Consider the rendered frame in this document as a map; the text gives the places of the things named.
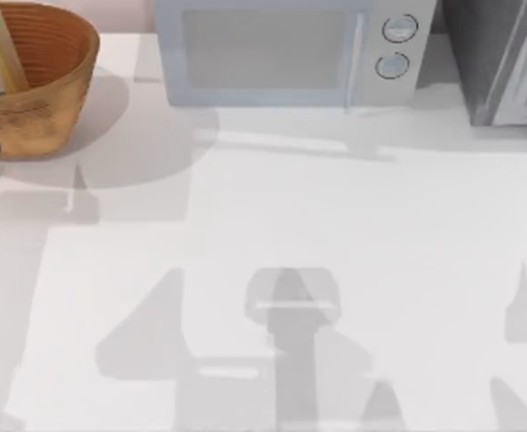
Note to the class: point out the microwave door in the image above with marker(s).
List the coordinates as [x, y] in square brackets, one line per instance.
[263, 49]

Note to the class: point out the pale microwave oven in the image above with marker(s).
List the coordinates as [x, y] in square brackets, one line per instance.
[398, 90]

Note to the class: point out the microwave knob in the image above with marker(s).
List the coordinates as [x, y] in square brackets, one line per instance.
[392, 65]
[399, 28]

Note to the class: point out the wooden basket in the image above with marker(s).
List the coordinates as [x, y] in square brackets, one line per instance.
[43, 112]

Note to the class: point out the grey cabinet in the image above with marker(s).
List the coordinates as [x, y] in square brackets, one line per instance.
[506, 58]

